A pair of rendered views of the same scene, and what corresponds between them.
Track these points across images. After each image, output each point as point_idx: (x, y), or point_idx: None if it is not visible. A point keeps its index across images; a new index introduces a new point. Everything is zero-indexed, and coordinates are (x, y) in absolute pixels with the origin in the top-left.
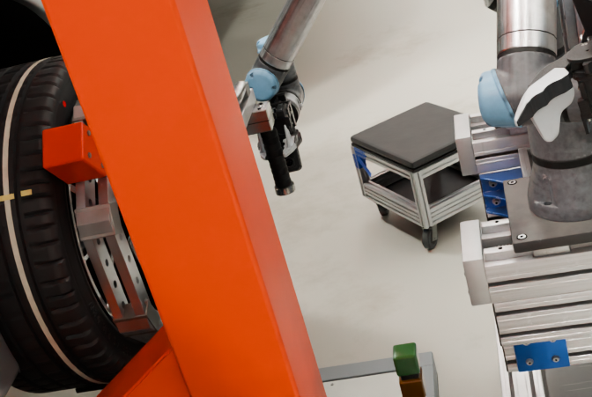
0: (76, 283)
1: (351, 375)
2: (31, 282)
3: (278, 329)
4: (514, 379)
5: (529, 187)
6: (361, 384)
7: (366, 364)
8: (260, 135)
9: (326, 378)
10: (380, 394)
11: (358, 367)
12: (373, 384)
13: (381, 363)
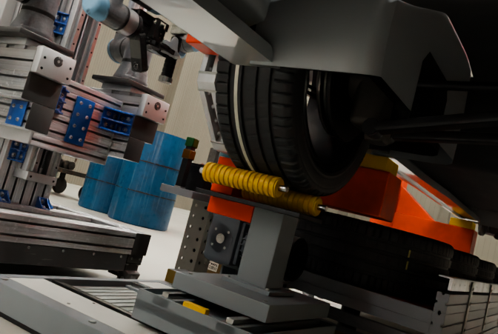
0: None
1: (48, 297)
2: None
3: None
4: (54, 219)
5: (144, 78)
6: (53, 294)
7: (27, 292)
8: (175, 40)
9: (65, 305)
10: (57, 289)
11: (35, 295)
12: (48, 291)
13: (18, 287)
